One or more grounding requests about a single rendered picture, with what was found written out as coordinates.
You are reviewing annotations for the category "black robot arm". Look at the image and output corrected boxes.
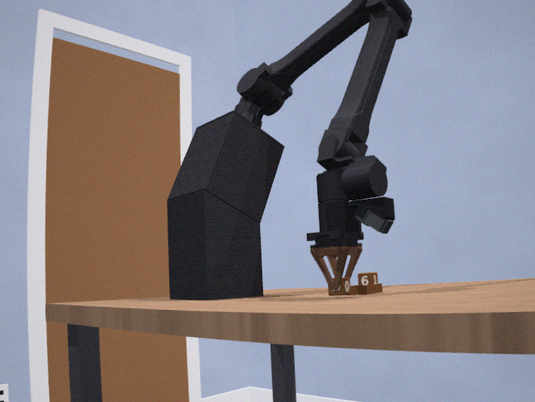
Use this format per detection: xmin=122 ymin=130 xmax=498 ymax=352
xmin=235 ymin=0 xmax=413 ymax=233

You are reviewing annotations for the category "brown wooden number cube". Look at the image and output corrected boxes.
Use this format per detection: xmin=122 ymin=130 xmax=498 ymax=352
xmin=358 ymin=272 xmax=378 ymax=286
xmin=328 ymin=277 xmax=351 ymax=295

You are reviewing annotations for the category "brown wooden tray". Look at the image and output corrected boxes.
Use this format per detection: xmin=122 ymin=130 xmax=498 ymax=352
xmin=350 ymin=283 xmax=382 ymax=295

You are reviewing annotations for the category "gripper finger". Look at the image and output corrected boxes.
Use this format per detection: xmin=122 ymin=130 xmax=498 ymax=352
xmin=327 ymin=246 xmax=362 ymax=279
xmin=311 ymin=246 xmax=349 ymax=290

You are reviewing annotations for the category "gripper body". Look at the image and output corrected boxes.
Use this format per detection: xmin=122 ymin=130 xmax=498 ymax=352
xmin=307 ymin=199 xmax=363 ymax=249

